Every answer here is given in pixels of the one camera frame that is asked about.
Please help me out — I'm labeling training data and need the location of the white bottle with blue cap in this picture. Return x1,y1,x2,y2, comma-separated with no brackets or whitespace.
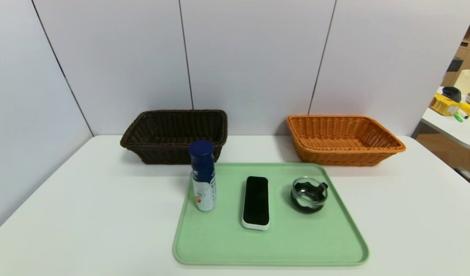
188,140,217,212

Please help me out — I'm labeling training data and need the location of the black and white eraser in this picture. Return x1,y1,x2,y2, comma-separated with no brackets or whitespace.
242,176,270,231

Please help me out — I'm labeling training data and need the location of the glass cup with black sleeve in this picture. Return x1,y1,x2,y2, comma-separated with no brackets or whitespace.
290,176,329,214

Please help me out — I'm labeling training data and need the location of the dark brown wicker basket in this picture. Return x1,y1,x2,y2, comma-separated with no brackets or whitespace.
120,110,228,165

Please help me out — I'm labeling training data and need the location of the orange wicker basket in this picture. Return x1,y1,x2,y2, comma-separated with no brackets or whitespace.
287,115,407,167

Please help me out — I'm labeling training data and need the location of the light green plastic tray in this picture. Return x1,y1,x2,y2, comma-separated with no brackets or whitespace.
172,162,370,267

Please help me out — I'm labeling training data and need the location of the yellow box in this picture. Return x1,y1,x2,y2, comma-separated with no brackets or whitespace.
429,93,460,117

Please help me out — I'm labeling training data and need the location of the white side table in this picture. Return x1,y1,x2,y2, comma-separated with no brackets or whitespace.
421,86,470,152

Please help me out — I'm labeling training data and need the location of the black round object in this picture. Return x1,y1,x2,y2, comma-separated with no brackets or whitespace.
442,86,462,103

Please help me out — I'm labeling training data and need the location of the grey chair base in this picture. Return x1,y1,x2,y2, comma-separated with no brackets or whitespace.
454,167,470,190

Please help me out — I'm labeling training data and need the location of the cream plastic container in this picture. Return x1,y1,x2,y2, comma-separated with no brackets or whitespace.
454,69,470,95

